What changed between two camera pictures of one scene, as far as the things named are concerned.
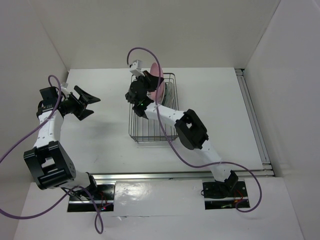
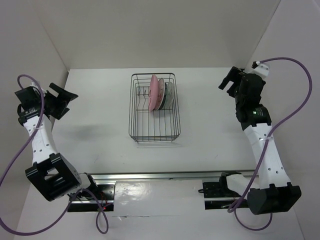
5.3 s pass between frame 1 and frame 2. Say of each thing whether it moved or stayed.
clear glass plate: stayed
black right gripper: moved
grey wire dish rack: stayed
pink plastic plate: moved
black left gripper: moved
